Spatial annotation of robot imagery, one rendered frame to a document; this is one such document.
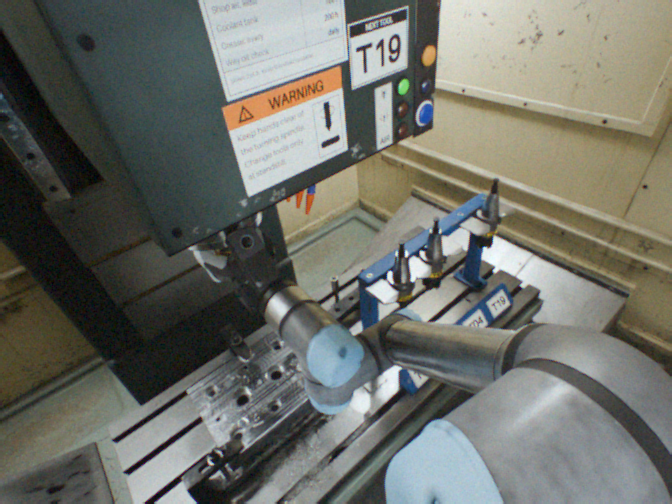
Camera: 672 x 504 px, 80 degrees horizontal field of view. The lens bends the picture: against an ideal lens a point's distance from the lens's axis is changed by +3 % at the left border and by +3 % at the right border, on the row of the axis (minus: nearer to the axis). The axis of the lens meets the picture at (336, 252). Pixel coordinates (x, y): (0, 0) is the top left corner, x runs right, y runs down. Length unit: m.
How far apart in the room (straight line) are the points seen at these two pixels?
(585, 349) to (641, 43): 1.00
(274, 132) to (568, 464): 0.39
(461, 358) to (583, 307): 1.08
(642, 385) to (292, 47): 0.41
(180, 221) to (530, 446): 0.37
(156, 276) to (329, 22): 0.94
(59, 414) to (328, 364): 1.43
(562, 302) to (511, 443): 1.26
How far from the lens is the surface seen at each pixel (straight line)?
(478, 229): 1.07
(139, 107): 0.41
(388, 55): 0.56
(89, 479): 1.56
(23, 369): 1.87
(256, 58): 0.45
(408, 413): 1.08
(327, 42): 0.50
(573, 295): 1.53
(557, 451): 0.28
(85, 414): 1.79
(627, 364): 0.33
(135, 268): 1.23
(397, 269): 0.87
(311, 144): 0.51
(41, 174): 1.09
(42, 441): 1.82
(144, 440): 1.21
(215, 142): 0.44
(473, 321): 1.20
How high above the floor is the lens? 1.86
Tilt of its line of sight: 40 degrees down
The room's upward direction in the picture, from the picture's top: 8 degrees counter-clockwise
